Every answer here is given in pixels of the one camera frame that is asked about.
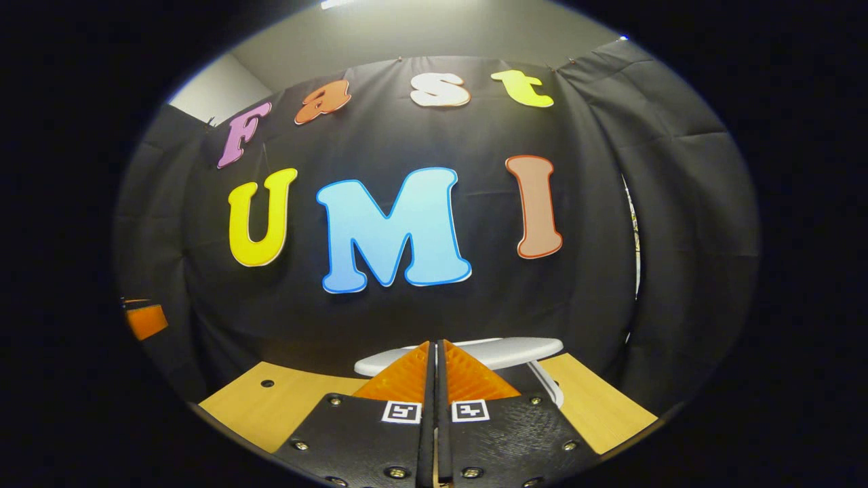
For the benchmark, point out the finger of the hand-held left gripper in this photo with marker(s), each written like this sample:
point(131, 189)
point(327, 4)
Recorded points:
point(146, 322)

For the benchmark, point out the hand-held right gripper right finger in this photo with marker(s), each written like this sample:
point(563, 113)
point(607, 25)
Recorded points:
point(508, 447)

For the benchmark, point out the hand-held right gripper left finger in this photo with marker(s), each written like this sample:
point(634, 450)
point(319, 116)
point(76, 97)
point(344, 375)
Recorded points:
point(366, 447)

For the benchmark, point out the white desktop garbage bin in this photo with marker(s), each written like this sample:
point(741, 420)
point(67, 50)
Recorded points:
point(508, 352)

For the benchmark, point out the wooden desktop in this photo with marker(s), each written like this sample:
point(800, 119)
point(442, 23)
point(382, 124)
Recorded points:
point(271, 413)

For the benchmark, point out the black backdrop cloth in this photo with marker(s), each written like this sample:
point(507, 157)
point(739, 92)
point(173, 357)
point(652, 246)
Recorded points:
point(576, 305)

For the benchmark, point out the ceiling light panel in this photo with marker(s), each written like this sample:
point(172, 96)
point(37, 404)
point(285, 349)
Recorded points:
point(336, 3)

